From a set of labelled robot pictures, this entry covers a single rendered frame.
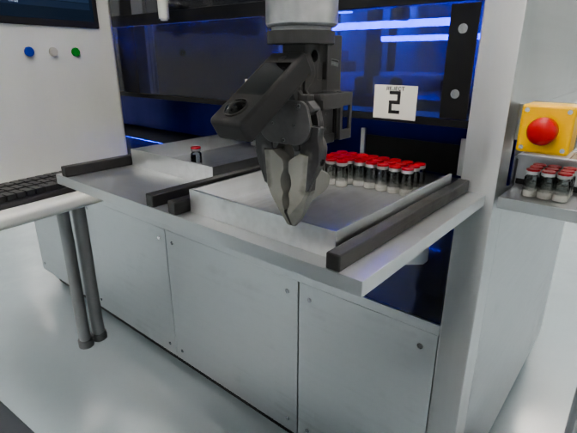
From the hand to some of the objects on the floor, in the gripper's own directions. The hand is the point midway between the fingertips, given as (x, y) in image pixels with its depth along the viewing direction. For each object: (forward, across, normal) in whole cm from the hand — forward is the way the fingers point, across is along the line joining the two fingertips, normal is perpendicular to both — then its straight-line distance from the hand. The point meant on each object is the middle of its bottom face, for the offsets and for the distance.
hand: (288, 216), depth 51 cm
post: (+92, -10, -42) cm, 102 cm away
